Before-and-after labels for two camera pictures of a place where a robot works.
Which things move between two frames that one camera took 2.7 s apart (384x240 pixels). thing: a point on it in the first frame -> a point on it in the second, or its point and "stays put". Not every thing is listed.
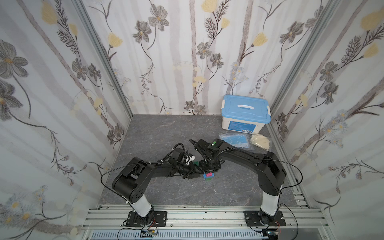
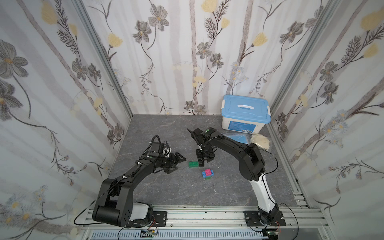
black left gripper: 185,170 -> 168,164
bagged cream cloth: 261,141 stays put
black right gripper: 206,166 -> 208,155
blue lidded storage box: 245,114 stays put
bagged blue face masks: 238,140 stays put
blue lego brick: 205,176 stays put
